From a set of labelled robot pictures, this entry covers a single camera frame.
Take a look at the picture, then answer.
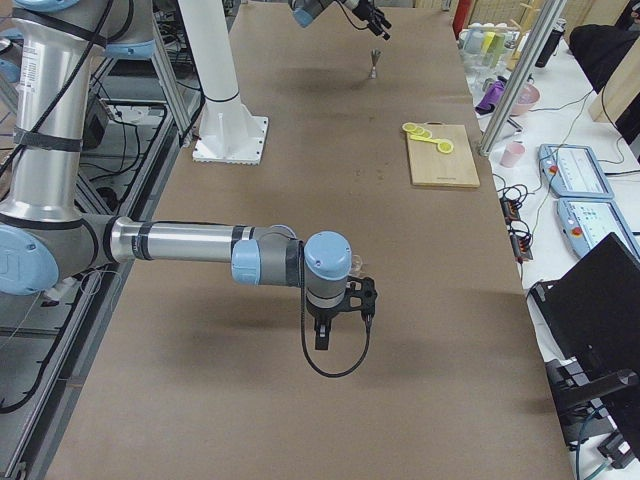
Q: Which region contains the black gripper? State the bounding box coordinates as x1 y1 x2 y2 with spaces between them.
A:
306 304 341 350
341 0 391 40

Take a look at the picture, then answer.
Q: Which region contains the steel jigger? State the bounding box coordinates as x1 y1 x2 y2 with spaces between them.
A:
369 49 381 79

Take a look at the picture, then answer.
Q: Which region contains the clear glass measuring cup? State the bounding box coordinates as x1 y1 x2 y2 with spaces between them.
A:
349 254 364 277

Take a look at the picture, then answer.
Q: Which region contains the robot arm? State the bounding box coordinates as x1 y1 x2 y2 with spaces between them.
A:
1 1 352 350
288 0 392 40

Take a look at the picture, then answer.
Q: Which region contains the green cup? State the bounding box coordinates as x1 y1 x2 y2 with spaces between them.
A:
482 32 505 68

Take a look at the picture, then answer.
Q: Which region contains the pink cup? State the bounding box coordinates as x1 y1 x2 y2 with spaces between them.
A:
500 142 526 168

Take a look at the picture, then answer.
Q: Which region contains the purple cloth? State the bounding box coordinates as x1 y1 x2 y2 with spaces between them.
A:
475 79 505 115

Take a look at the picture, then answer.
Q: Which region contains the yellow plastic spoon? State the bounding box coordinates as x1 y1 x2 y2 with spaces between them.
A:
409 134 454 152

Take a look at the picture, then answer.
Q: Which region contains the lemon slice on spoon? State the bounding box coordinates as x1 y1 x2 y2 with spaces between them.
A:
437 142 454 154

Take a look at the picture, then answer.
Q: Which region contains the wooden cutting board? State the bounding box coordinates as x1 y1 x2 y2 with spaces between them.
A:
403 122 480 188

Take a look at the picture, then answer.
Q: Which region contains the pink bowl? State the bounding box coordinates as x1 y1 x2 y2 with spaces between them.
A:
510 83 541 116

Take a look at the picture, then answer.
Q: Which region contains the black bottle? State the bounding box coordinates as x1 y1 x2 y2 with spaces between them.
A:
535 18 566 68

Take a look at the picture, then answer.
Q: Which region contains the upper teach pendant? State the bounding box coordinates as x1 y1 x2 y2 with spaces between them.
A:
538 144 614 200

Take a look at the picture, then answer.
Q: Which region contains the teach pendant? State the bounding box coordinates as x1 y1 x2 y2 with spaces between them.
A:
538 144 614 200
556 197 639 258

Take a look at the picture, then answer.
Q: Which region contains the lower teach pendant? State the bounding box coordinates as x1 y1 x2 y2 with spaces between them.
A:
556 197 639 258

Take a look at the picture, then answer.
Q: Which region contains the wrist cable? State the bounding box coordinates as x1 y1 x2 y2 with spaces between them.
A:
297 239 373 378

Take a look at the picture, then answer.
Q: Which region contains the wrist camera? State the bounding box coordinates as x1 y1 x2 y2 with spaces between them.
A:
345 276 378 318

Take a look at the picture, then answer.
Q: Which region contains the aluminium frame post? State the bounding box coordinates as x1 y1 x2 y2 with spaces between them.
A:
478 0 566 157

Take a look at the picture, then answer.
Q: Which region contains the white pedestal column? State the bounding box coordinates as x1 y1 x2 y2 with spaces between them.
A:
178 0 269 165

